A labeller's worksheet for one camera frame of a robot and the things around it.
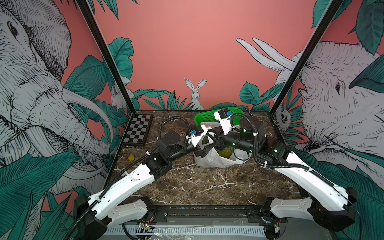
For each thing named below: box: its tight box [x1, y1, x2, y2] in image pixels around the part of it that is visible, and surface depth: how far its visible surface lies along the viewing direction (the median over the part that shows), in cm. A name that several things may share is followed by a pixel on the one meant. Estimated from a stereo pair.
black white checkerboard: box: [122, 114, 153, 146], surface depth 106 cm
